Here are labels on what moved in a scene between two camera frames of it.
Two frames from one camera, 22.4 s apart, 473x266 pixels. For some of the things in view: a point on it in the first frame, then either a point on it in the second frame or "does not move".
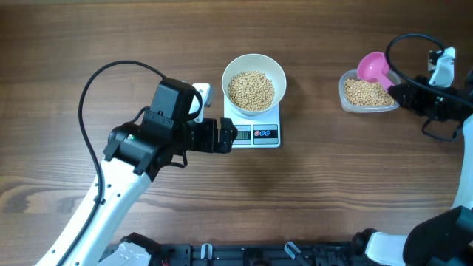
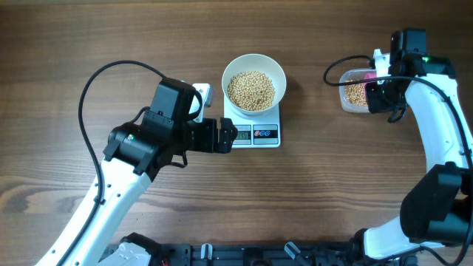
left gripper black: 210,128 does not move
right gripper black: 415,92 to 375,104
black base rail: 259,254 does not move
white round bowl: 259,63 does not move
